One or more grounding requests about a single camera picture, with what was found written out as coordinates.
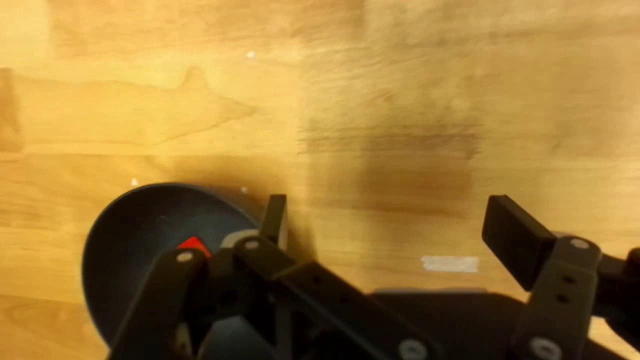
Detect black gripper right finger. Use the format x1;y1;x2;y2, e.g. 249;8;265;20
479;193;640;360

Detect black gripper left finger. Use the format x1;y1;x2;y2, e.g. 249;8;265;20
105;193;446;360

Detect red block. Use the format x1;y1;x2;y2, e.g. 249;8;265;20
175;234;213;260

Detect black bowl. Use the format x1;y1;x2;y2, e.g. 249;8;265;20
80;183;267;348

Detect pale tape strip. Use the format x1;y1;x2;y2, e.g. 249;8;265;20
419;255;479;275

